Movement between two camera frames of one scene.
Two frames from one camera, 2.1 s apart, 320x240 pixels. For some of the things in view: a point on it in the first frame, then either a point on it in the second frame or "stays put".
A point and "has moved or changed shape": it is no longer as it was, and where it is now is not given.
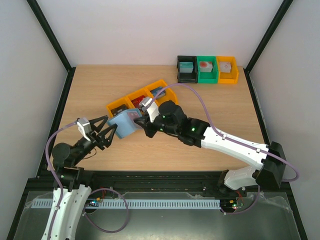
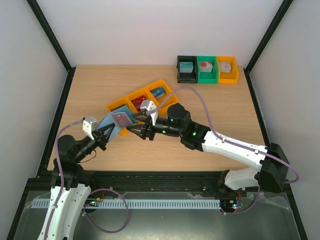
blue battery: [155, 91] stays put
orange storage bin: [231, 77] stays put
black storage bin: [190, 77] stays put
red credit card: [134, 115] has moved or changed shape
